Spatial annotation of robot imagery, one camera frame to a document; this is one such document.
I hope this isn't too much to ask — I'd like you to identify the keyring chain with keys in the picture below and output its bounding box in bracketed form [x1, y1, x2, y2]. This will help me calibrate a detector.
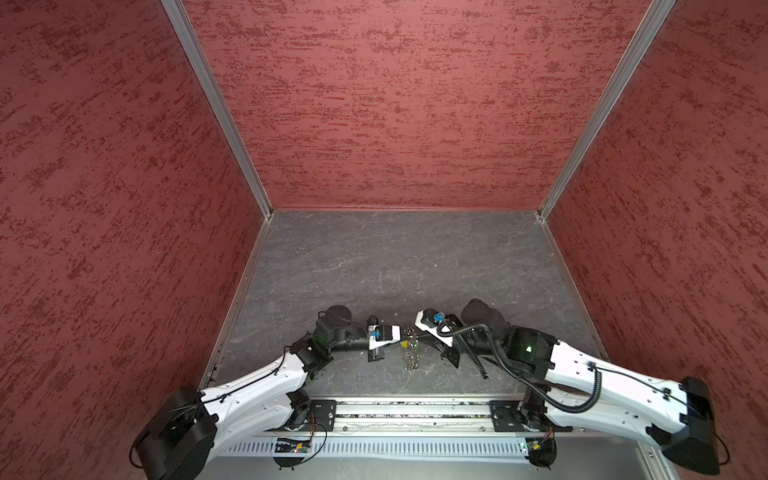
[400, 326, 422, 373]

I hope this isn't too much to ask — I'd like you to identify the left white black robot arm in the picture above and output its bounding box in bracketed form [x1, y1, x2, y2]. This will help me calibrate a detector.
[128, 305, 403, 479]

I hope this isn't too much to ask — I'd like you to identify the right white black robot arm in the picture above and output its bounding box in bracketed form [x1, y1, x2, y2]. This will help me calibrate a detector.
[418, 299, 730, 476]

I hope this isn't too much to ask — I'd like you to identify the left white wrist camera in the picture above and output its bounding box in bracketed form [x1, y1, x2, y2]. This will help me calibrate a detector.
[367, 315, 402, 351]

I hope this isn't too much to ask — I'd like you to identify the aluminium front rail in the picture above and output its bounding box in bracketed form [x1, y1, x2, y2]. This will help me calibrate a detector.
[240, 393, 588, 438]

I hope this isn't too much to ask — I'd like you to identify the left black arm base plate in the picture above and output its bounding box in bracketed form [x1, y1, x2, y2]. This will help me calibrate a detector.
[271, 399, 338, 434]

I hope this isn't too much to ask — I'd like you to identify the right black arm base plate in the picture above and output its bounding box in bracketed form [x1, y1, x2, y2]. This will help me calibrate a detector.
[488, 400, 554, 433]

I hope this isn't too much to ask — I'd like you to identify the white slotted cable duct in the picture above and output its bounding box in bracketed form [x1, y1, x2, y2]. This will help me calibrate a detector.
[219, 435, 529, 463]

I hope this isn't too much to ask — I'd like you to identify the left aluminium corner post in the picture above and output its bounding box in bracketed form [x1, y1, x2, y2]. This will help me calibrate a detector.
[161, 0, 273, 220]

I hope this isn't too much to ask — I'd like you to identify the aluminium corner post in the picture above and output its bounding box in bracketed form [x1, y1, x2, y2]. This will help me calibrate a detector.
[161, 0, 273, 220]
[538, 0, 676, 223]

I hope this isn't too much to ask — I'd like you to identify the right aluminium corner post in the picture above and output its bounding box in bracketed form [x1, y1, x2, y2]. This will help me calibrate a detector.
[538, 0, 676, 223]

